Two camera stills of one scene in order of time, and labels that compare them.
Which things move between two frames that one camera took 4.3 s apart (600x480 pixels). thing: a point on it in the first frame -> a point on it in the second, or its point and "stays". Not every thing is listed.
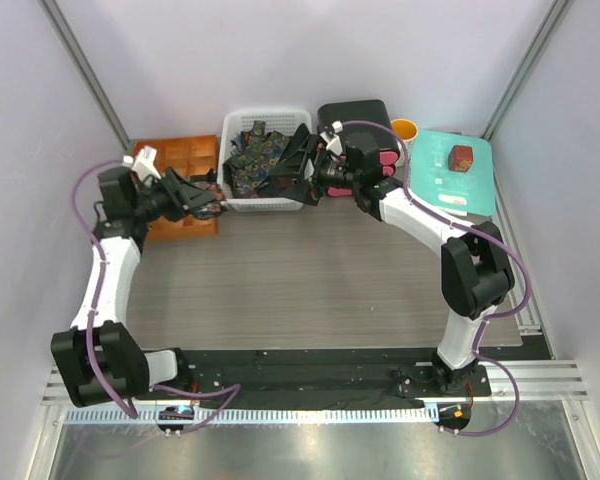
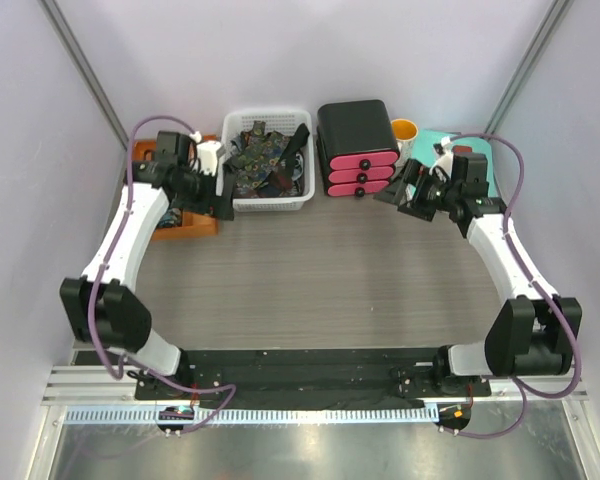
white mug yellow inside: [406, 129] stays
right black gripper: [311, 193] -> [409, 176]
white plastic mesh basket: [236, 122] stays
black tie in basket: [291, 156] stays
